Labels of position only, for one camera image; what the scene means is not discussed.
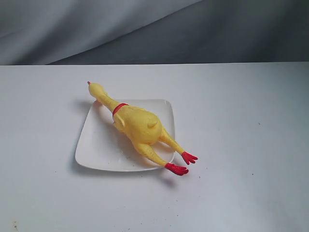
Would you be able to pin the yellow rubber chicken toy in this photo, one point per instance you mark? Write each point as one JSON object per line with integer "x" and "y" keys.
{"x": 142, "y": 128}

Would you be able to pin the white square plate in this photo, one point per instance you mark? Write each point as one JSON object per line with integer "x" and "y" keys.
{"x": 102, "y": 147}

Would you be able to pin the grey backdrop cloth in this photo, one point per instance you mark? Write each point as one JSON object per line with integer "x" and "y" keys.
{"x": 90, "y": 32}

